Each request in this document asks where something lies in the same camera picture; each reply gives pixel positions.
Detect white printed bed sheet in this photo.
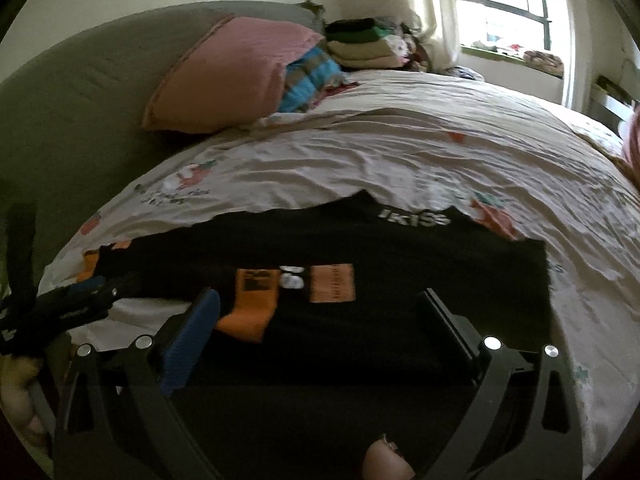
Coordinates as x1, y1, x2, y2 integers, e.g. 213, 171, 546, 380
40, 67, 640, 466

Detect black folded garment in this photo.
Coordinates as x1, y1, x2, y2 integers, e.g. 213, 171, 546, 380
327, 18, 381, 36

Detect green window sill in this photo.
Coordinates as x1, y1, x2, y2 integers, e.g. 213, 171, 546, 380
460, 44, 566, 78

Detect green folded garment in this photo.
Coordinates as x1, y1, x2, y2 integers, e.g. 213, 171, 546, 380
345, 27, 396, 43

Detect pink blanket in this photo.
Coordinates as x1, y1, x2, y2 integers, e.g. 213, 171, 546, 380
617, 105, 640, 186

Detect pink pillow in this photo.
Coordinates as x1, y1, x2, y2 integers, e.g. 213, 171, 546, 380
141, 16, 326, 135

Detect person's left hand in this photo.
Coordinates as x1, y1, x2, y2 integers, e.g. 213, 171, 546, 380
0, 357, 51, 453

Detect floral clothes pile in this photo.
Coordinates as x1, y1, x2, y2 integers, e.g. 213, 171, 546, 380
380, 24, 436, 72

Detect black shirt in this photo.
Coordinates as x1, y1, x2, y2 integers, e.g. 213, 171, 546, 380
82, 190, 553, 480

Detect person's right hand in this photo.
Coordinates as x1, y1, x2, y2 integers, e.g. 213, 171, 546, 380
362, 434, 417, 480

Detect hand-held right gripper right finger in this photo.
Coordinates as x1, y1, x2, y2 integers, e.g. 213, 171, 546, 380
415, 287, 583, 480

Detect dark cloth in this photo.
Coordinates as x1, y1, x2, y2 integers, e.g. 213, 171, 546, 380
445, 65, 486, 82

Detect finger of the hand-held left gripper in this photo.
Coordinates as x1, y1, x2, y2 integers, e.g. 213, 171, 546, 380
35, 275, 135, 331

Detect white curtain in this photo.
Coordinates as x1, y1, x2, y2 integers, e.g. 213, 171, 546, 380
395, 0, 466, 68

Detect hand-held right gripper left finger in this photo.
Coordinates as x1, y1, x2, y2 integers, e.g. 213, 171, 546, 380
52, 287, 223, 480

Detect blue plaid pillow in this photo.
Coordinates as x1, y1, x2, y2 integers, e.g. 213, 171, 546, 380
277, 46, 348, 113

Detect clothes on window sill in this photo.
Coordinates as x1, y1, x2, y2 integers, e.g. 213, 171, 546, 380
520, 49, 566, 73

